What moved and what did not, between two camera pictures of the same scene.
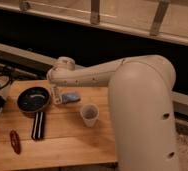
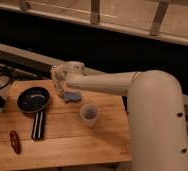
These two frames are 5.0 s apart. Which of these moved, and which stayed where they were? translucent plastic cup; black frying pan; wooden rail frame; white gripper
Moved: white gripper
Stayed: wooden rail frame; black frying pan; translucent plastic cup
